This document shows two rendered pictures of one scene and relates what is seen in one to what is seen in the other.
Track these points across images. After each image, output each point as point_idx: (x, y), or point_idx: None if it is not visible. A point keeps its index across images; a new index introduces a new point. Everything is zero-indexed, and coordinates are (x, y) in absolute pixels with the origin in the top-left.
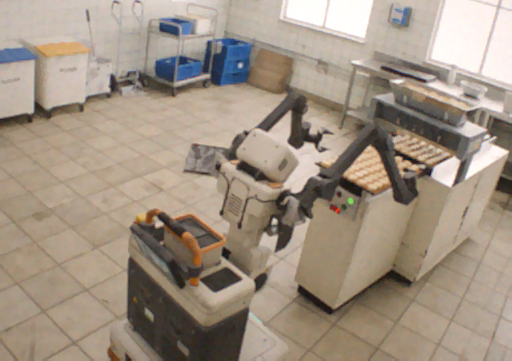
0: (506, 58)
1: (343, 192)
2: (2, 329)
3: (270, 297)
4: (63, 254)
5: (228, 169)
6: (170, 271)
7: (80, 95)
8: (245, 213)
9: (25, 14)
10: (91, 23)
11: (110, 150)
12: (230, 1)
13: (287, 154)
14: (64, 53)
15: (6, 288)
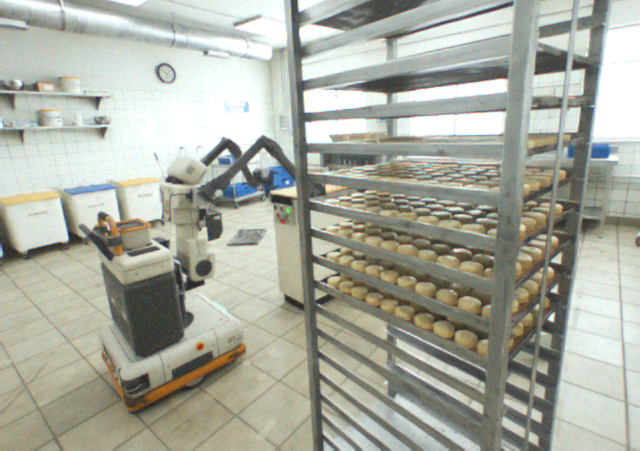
0: (473, 119)
1: (283, 206)
2: (22, 360)
3: (261, 306)
4: (107, 304)
5: (161, 184)
6: (94, 244)
7: (159, 213)
8: (170, 209)
9: (108, 162)
10: (166, 165)
11: (175, 242)
12: (275, 141)
13: (192, 162)
14: (139, 183)
15: (43, 332)
